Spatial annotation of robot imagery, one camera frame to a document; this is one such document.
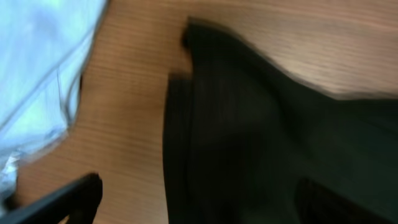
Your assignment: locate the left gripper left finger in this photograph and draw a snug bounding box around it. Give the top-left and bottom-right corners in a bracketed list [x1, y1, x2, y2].
[1, 173, 103, 224]

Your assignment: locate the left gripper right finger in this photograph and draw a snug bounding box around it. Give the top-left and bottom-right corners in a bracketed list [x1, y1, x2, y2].
[294, 178, 392, 224]

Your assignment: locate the black t-shirt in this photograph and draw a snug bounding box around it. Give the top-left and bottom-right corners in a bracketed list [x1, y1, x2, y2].
[162, 18, 397, 223]

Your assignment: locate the light blue cloth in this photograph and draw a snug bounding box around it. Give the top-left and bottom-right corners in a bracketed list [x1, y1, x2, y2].
[1, 0, 108, 214]

